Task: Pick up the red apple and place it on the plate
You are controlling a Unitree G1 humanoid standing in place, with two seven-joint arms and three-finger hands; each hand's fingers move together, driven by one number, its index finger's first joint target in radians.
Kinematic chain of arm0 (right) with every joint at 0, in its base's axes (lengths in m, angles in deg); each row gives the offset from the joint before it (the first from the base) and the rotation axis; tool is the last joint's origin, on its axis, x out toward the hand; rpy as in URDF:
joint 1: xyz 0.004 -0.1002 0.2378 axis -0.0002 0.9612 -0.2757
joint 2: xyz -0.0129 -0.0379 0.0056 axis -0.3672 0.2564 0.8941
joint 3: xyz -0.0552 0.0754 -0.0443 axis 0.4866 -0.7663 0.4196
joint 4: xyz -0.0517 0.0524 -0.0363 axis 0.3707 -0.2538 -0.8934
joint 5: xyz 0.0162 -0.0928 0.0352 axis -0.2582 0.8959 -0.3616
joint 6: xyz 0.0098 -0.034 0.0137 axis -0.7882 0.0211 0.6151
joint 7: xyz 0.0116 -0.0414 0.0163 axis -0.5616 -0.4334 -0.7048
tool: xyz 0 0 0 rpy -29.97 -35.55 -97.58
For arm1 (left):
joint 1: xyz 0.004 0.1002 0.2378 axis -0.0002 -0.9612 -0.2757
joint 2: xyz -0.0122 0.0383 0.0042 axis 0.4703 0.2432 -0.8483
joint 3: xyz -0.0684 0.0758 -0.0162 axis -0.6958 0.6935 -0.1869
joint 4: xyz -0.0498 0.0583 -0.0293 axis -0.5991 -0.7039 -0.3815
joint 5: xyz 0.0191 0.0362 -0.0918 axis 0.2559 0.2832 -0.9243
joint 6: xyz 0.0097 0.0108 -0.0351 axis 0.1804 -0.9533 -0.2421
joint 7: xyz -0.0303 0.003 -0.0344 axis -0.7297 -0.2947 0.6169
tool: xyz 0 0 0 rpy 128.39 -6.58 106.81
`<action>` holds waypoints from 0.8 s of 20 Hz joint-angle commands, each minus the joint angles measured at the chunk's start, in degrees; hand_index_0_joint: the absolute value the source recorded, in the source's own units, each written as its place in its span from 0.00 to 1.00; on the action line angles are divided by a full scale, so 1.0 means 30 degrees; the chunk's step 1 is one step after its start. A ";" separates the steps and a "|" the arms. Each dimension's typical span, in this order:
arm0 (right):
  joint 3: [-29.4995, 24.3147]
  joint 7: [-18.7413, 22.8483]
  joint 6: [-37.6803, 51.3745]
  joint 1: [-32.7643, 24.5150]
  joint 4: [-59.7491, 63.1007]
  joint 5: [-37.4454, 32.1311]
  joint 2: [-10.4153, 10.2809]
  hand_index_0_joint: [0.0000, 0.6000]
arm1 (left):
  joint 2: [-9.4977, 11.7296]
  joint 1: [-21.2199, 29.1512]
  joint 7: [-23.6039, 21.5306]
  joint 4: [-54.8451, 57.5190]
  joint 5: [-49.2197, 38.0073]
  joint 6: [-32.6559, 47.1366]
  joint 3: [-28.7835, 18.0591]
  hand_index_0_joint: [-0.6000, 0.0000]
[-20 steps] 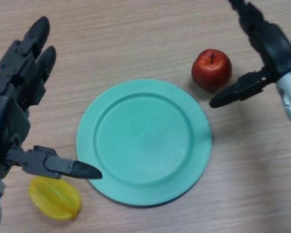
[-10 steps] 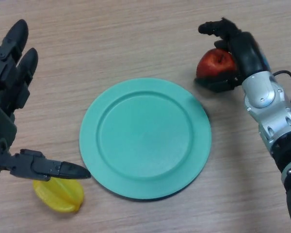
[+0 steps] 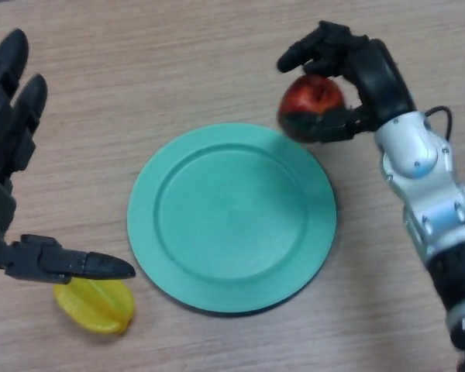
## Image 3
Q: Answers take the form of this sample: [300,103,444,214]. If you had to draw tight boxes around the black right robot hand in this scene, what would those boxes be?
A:
[277,21,418,145]

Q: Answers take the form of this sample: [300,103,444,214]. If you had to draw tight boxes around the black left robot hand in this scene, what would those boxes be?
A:
[0,29,137,286]

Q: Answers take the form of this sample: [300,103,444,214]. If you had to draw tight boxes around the red apple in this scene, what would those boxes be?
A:
[277,74,346,143]

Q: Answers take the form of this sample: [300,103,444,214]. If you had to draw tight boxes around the green round plate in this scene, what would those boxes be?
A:
[126,122,337,315]

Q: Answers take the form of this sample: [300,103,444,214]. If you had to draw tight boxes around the yellow starfruit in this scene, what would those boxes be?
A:
[53,277,136,335]

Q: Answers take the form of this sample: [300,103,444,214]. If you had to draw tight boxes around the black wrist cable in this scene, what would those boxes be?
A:
[424,106,453,140]

